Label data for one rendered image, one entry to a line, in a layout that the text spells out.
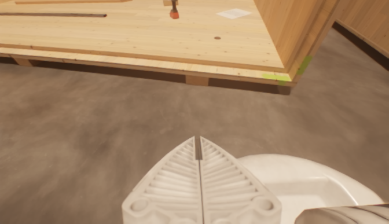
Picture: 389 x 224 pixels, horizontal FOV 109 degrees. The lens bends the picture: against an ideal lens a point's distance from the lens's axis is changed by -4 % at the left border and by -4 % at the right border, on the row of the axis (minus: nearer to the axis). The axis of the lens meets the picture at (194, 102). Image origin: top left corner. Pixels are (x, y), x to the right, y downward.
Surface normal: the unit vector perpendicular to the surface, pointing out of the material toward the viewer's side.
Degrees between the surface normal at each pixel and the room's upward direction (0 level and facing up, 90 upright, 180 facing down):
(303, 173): 1
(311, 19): 90
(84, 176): 0
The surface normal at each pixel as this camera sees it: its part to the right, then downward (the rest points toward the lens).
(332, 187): -0.84, 0.11
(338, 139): 0.00, -0.70
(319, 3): -0.18, 0.71
